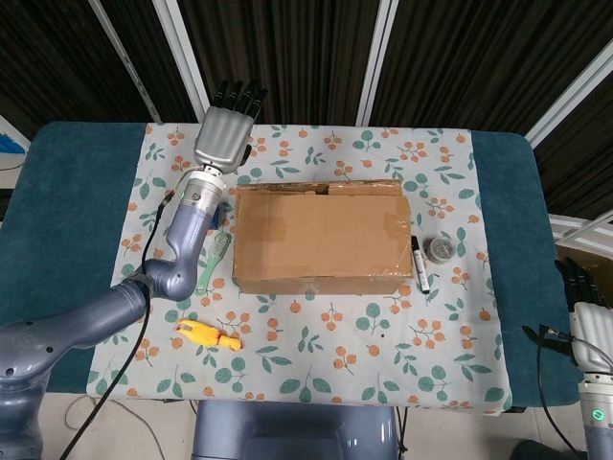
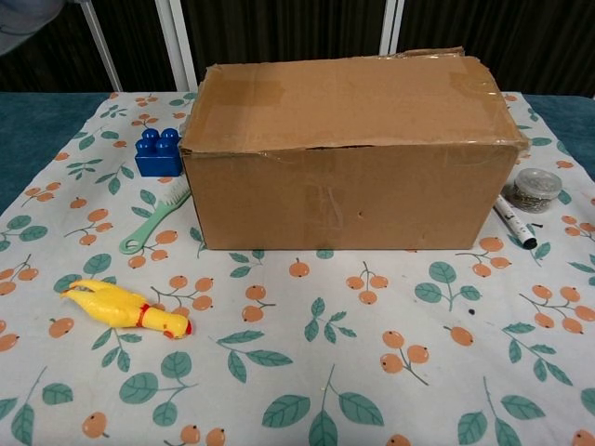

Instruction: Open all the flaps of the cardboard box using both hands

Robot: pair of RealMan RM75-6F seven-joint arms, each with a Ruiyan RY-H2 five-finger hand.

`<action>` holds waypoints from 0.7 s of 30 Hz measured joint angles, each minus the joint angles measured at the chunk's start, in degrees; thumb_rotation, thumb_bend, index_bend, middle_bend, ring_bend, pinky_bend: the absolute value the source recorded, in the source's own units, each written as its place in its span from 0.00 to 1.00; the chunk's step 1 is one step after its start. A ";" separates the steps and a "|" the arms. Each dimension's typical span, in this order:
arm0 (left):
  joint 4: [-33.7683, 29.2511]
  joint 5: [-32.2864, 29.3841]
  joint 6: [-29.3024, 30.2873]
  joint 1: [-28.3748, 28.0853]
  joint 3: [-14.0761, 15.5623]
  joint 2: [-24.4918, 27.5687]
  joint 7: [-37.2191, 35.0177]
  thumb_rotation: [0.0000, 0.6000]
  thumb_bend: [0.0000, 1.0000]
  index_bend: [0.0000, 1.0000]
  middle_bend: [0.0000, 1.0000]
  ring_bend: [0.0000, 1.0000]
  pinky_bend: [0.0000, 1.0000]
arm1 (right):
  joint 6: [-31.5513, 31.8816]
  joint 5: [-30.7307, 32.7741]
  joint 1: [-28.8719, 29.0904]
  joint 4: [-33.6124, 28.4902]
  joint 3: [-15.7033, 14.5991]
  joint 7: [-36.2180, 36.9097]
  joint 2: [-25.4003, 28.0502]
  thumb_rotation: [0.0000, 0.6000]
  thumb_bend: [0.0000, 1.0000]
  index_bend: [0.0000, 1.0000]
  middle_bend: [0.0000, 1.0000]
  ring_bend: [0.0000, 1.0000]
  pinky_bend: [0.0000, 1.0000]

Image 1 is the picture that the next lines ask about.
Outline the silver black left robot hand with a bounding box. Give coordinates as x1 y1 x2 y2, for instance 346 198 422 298
193 79 269 174

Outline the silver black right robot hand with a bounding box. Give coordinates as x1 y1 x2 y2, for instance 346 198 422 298
521 256 613 375

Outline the brown cardboard box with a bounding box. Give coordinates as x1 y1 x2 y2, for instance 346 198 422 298
232 179 416 296

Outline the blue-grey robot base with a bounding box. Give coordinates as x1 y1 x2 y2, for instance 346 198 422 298
191 400 401 460

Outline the background brown carton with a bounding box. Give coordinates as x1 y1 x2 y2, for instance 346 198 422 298
557 246 613 308

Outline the green plastic hairbrush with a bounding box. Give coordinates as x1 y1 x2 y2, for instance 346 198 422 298
194 232 233 295

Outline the teal fabric table cover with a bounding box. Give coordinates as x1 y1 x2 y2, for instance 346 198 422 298
0 120 583 413

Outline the clear jar of metal pins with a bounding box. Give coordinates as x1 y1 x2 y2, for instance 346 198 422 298
425 237 455 265

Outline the black white marker pen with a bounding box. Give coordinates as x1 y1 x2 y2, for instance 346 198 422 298
410 235 431 294

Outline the yellow rubber chicken toy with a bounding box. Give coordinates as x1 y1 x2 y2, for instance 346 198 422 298
175 318 244 354

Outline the blue plastic item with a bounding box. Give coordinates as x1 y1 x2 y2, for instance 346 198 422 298
0 114 28 157

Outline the floral leaf fruit tablecloth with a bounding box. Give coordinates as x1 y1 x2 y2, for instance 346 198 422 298
85 123 513 414

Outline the black right hand cable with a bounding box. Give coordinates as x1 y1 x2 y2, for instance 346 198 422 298
534 324 613 455

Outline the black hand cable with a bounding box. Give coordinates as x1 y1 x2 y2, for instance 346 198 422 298
59 189 188 460
534 324 613 455

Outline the thick white frame post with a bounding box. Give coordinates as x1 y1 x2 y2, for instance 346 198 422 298
152 0 216 125

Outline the white curved metal frame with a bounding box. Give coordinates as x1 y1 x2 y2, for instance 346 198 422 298
548 213 613 250

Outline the thin white frame post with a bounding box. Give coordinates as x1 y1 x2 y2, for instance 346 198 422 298
88 0 163 125

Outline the black left hand cable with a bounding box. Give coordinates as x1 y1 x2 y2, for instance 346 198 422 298
59 189 188 460

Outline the beige floor cord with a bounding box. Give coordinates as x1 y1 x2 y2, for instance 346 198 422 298
64 393 162 451

